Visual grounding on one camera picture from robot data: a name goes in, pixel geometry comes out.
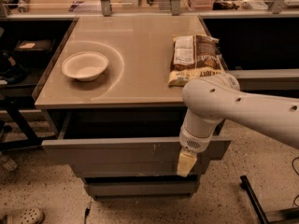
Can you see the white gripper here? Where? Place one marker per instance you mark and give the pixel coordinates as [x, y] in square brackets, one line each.
[193, 141]

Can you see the grey top drawer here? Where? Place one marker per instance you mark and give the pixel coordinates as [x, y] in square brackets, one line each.
[119, 143]

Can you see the grey drawer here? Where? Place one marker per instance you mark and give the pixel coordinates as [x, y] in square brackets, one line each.
[131, 186]
[119, 143]

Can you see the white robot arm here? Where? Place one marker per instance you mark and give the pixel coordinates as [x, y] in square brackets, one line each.
[210, 100]

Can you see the grey drawer cabinet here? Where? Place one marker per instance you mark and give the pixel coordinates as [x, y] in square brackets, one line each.
[139, 51]

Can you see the grey lower drawer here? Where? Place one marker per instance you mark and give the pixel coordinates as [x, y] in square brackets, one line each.
[131, 186]

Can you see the brown yellow snack bag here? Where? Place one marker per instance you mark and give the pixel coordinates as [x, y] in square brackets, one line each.
[193, 56]

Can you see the white paper bowl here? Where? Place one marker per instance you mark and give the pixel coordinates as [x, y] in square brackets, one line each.
[85, 66]

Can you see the white perforated clog shoe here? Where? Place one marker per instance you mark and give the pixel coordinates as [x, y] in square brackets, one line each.
[33, 215]

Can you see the black floor frame bar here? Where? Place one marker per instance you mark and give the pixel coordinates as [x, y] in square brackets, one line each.
[246, 186]

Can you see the grey metal post right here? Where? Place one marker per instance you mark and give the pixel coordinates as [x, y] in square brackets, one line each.
[176, 0]

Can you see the grey metal post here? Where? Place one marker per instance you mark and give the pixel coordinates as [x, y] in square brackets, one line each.
[176, 0]
[105, 0]

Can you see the grey metal post left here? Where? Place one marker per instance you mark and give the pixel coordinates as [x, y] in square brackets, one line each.
[105, 0]

